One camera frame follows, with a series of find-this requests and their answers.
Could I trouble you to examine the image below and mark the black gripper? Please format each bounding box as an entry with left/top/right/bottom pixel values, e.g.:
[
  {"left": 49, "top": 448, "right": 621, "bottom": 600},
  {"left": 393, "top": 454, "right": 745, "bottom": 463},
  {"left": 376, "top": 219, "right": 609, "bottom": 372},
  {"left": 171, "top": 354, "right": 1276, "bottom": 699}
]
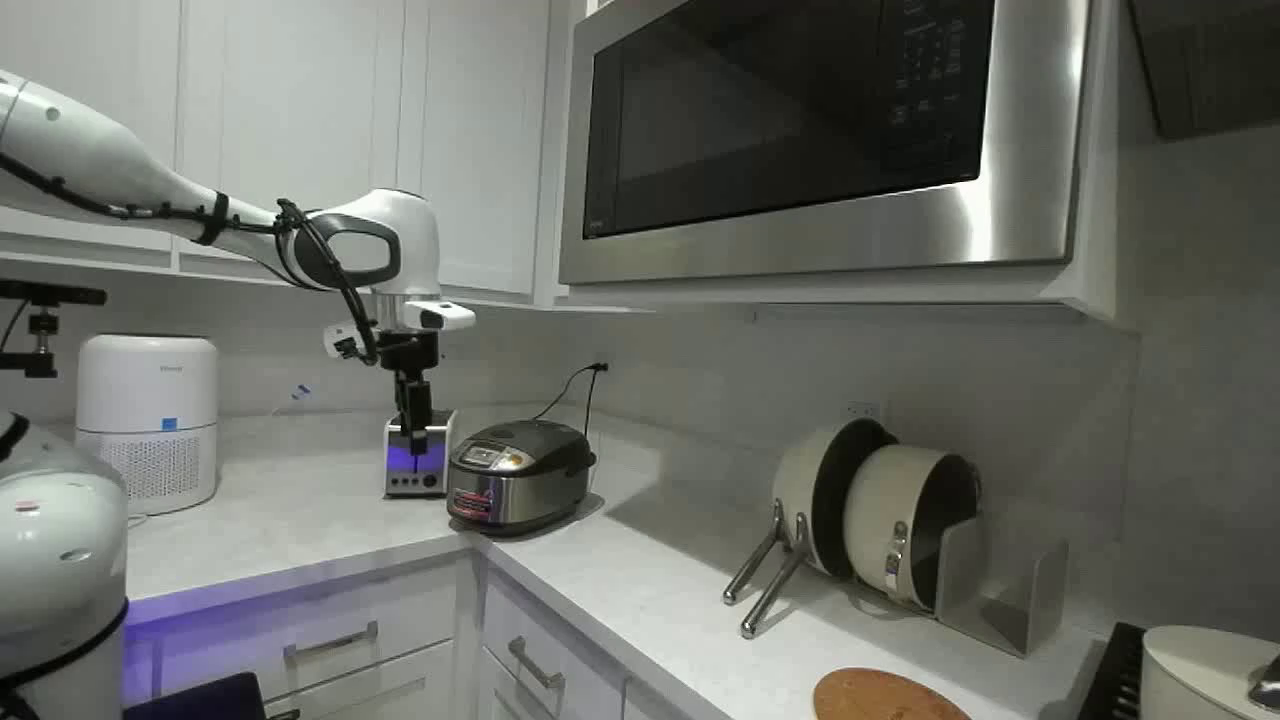
[{"left": 376, "top": 326, "right": 445, "bottom": 452}]

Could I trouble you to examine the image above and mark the silver rice cooker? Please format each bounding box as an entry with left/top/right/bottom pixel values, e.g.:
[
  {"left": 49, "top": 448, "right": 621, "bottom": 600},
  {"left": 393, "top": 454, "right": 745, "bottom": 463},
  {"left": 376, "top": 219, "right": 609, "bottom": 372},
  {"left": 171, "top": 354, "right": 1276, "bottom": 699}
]
[{"left": 445, "top": 417, "right": 601, "bottom": 538}]

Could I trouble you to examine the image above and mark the white drawer front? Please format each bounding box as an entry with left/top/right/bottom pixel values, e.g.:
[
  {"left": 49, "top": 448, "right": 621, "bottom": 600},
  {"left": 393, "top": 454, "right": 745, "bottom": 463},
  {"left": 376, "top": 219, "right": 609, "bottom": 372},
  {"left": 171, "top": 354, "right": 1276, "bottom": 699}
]
[
  {"left": 478, "top": 570, "right": 629, "bottom": 720},
  {"left": 130, "top": 554, "right": 482, "bottom": 705}
]

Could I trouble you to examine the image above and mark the white upper cabinet door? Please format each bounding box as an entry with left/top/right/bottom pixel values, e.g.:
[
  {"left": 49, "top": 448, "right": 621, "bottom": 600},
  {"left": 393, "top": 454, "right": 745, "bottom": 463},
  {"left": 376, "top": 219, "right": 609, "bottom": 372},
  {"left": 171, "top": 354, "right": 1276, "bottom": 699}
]
[
  {"left": 396, "top": 0, "right": 554, "bottom": 298},
  {"left": 175, "top": 0, "right": 404, "bottom": 222},
  {"left": 0, "top": 0, "right": 186, "bottom": 256}
]

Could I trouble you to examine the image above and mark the stainless steel microwave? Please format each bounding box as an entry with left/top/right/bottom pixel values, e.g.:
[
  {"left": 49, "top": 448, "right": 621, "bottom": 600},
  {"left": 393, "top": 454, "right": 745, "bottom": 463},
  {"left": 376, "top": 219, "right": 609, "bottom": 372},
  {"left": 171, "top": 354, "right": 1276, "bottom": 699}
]
[{"left": 555, "top": 0, "right": 1097, "bottom": 289}]

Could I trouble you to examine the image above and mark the cream saucepan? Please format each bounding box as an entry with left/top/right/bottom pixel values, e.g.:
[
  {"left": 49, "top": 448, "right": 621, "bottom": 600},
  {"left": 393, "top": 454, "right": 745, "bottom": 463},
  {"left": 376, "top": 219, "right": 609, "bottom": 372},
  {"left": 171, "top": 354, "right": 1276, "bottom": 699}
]
[{"left": 842, "top": 439, "right": 990, "bottom": 616}]

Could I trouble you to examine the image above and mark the round cork trivet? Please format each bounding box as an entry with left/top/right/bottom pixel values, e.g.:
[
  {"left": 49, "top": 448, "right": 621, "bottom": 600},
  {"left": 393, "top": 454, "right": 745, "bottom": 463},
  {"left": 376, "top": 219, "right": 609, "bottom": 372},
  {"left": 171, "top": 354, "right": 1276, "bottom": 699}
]
[{"left": 811, "top": 663, "right": 976, "bottom": 720}]

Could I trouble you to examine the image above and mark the metal pan rack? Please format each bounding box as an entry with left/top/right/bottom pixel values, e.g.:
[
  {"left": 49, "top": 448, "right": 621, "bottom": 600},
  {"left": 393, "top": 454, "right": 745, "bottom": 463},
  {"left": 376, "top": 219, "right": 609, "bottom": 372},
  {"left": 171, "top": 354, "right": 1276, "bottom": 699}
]
[{"left": 927, "top": 513, "right": 1072, "bottom": 660}]

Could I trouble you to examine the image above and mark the black gas stove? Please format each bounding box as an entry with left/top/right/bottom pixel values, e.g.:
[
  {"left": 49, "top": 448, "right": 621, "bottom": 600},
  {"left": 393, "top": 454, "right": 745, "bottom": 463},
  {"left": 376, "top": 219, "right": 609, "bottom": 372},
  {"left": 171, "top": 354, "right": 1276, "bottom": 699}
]
[{"left": 1072, "top": 621, "right": 1153, "bottom": 720}]

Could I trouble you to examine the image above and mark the white lidded pot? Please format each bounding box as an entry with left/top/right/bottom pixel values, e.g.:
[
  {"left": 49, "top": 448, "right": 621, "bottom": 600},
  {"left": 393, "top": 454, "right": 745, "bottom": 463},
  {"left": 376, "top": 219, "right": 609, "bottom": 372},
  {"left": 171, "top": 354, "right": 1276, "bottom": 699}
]
[{"left": 1138, "top": 621, "right": 1280, "bottom": 720}]

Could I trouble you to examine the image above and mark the dark range hood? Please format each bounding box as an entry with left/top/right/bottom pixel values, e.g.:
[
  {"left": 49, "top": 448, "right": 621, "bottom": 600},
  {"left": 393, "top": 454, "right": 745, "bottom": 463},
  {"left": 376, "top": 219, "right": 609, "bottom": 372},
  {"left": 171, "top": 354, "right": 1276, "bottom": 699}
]
[{"left": 1128, "top": 0, "right": 1280, "bottom": 145}]

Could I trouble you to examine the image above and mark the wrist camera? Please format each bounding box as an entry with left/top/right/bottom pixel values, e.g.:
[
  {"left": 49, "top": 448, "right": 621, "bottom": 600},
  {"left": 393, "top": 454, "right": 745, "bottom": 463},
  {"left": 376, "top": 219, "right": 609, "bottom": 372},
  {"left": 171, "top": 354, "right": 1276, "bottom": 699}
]
[{"left": 325, "top": 319, "right": 382, "bottom": 366}]

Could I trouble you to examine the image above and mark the black rice cooker cord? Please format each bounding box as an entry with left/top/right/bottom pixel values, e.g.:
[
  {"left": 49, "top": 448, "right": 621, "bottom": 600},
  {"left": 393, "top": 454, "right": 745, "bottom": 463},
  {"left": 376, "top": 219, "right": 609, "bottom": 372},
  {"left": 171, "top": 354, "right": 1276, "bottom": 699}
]
[{"left": 534, "top": 361, "right": 604, "bottom": 430}]

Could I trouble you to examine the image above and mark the metal drawer handle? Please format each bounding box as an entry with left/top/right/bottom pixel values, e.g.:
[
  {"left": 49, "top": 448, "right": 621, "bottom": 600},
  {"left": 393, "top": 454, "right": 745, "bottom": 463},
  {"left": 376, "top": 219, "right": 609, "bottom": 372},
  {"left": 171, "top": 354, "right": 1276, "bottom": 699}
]
[
  {"left": 506, "top": 631, "right": 567, "bottom": 690},
  {"left": 280, "top": 621, "right": 383, "bottom": 672}
]

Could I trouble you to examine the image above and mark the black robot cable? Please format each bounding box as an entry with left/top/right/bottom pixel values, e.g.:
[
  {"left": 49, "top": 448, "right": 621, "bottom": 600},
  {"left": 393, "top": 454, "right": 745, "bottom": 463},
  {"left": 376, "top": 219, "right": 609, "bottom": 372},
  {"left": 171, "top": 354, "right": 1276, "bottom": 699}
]
[{"left": 0, "top": 148, "right": 382, "bottom": 366}]

